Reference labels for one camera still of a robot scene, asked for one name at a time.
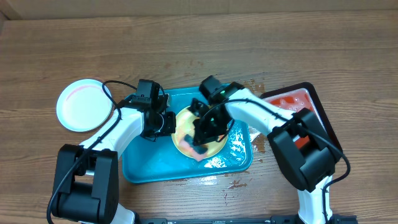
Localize yellow plate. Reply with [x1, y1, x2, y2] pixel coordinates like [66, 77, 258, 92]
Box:
[171, 107, 228, 161]

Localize green and pink sponge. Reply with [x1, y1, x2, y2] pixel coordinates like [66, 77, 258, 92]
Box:
[177, 134, 226, 162]

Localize light blue plate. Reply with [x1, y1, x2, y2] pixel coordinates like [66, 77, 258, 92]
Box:
[56, 79, 113, 132]

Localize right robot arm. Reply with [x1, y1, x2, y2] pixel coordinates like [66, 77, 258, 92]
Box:
[188, 78, 342, 223]

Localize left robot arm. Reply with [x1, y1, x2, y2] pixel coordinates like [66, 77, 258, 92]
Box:
[47, 106, 176, 223]

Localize teal plastic tray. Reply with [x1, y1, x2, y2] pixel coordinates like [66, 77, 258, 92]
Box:
[121, 85, 254, 184]

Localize black tray with red water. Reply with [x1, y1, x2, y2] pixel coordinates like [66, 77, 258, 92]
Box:
[260, 82, 342, 151]

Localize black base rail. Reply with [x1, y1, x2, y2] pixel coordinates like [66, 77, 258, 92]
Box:
[136, 214, 358, 224]

